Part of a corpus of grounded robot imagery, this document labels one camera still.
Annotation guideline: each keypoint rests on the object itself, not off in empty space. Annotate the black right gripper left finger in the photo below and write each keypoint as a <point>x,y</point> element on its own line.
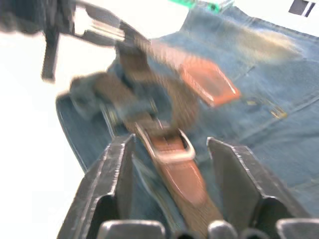
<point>99,179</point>

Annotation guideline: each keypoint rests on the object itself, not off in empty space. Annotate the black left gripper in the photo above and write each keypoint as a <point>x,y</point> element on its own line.
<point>30,15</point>

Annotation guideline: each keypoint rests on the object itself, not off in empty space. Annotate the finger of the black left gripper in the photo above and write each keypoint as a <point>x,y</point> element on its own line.
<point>129,31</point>

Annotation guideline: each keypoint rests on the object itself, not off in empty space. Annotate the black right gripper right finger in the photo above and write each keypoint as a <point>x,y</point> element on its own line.
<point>239,174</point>

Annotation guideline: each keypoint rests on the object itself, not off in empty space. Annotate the brown braided belt silver buckle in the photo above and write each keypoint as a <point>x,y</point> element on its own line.
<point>184,179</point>

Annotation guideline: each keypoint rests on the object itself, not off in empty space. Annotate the blue denim shorts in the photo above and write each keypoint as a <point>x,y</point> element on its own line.
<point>269,149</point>

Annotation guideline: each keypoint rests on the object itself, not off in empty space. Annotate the green plastic object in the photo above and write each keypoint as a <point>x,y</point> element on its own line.
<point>197,3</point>

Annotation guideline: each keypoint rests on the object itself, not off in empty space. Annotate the dark rectangular object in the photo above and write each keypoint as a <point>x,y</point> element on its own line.
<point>301,7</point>

